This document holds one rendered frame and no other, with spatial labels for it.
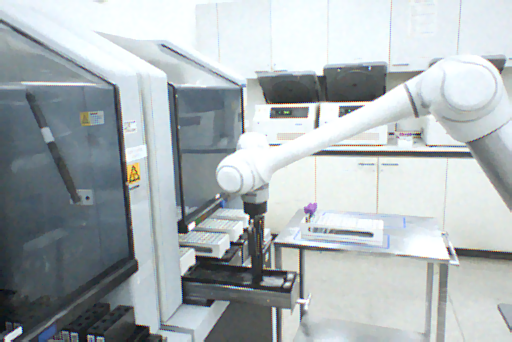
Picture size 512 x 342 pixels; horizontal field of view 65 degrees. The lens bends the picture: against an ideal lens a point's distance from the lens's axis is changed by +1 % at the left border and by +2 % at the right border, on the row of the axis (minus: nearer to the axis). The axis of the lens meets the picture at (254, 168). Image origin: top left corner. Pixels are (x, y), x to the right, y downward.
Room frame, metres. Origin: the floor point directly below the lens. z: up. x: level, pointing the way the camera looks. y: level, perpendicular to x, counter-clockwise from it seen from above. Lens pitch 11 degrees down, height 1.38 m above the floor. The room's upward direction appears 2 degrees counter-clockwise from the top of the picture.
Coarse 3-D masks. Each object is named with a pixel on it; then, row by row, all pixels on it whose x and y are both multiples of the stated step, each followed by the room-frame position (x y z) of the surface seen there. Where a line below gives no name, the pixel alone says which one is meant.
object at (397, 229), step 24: (336, 216) 1.71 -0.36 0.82; (360, 216) 1.69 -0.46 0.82; (384, 216) 1.68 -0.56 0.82; (408, 216) 1.67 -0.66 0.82; (288, 240) 1.43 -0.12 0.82; (312, 240) 1.42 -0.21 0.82; (384, 240) 1.40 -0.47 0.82; (408, 240) 1.40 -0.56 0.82; (432, 240) 1.39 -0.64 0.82; (432, 264) 1.63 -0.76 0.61; (456, 264) 1.28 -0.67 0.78; (432, 288) 1.63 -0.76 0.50; (312, 336) 1.64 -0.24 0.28; (336, 336) 1.63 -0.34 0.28; (360, 336) 1.63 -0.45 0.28; (384, 336) 1.62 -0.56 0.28; (408, 336) 1.62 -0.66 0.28
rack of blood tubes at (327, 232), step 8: (320, 216) 1.52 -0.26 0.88; (304, 224) 1.45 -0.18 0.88; (312, 224) 1.44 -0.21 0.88; (320, 224) 1.43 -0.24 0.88; (328, 224) 1.42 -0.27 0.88; (336, 224) 1.42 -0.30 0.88; (344, 224) 1.42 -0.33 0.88; (352, 224) 1.42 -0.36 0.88; (360, 224) 1.42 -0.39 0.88; (368, 224) 1.41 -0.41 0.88; (376, 224) 1.41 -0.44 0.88; (304, 232) 1.45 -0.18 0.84; (312, 232) 1.44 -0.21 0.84; (320, 232) 1.45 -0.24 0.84; (328, 232) 1.44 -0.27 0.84; (336, 232) 1.49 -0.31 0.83; (344, 232) 1.49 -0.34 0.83; (352, 232) 1.48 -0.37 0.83; (360, 232) 1.47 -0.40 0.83; (368, 232) 1.46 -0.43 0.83; (376, 232) 1.36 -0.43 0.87; (336, 240) 1.41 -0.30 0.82; (344, 240) 1.40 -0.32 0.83; (352, 240) 1.39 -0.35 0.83; (368, 240) 1.37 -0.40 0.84; (376, 240) 1.36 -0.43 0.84
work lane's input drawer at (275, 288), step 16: (192, 272) 1.20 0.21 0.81; (208, 272) 1.22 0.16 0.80; (224, 272) 1.21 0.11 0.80; (240, 272) 1.21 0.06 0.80; (272, 272) 1.19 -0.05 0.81; (288, 272) 1.17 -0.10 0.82; (192, 288) 1.15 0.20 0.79; (208, 288) 1.13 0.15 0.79; (224, 288) 1.11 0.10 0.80; (240, 288) 1.10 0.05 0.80; (256, 288) 1.10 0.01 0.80; (272, 288) 1.08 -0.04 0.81; (288, 288) 1.07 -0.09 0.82; (256, 304) 1.09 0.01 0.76; (272, 304) 1.07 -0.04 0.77; (288, 304) 1.06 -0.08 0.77; (304, 304) 1.10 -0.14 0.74
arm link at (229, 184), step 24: (384, 96) 1.09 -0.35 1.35; (408, 96) 1.04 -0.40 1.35; (336, 120) 1.08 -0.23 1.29; (360, 120) 1.08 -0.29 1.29; (384, 120) 1.07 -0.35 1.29; (288, 144) 1.02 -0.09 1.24; (312, 144) 1.02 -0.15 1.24; (240, 168) 0.97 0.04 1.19; (264, 168) 1.00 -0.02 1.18; (240, 192) 0.98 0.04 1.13
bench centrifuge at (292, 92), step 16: (272, 80) 3.71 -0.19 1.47; (288, 80) 3.66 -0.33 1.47; (304, 80) 3.63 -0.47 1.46; (272, 96) 3.96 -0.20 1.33; (288, 96) 3.91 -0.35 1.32; (304, 96) 3.86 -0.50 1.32; (320, 96) 3.82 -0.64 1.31; (256, 112) 3.60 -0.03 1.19; (272, 112) 3.52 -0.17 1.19; (288, 112) 3.49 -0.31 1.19; (304, 112) 3.45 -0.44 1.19; (256, 128) 3.55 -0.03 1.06; (272, 128) 3.51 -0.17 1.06; (288, 128) 3.46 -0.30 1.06; (304, 128) 3.41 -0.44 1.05
